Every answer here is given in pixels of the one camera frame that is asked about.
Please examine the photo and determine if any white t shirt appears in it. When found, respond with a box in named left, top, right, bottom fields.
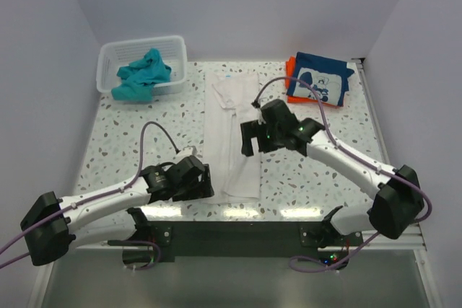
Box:
left=203, top=72, right=261, bottom=204

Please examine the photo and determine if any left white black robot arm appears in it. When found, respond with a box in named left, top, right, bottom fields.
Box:
left=20, top=155, right=214, bottom=266

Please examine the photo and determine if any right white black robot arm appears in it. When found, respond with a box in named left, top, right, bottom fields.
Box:
left=240, top=100, right=424, bottom=247

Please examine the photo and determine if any orange folded t shirt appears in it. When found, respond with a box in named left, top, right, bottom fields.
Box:
left=284, top=56, right=339, bottom=108

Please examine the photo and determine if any blue printed folded t shirt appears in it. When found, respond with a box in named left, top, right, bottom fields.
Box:
left=292, top=52, right=354, bottom=107

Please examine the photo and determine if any teal t shirt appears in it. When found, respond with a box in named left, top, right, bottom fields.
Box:
left=111, top=48, right=172, bottom=102

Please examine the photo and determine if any white plastic basket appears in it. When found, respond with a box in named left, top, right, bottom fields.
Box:
left=96, top=35, right=187, bottom=95

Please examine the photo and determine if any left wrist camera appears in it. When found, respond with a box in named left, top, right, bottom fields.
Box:
left=175, top=146, right=197, bottom=160

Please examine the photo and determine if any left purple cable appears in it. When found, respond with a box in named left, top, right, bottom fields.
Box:
left=0, top=121, right=198, bottom=271

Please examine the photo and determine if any aluminium front rail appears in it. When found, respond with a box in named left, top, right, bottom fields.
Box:
left=69, top=219, right=424, bottom=249

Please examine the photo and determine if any aluminium rail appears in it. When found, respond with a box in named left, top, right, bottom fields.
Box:
left=352, top=58, right=391, bottom=164
left=69, top=219, right=424, bottom=249

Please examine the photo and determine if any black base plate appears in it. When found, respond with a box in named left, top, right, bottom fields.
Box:
left=107, top=214, right=365, bottom=265

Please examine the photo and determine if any aluminium right side rail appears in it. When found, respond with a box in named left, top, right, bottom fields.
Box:
left=352, top=58, right=391, bottom=164

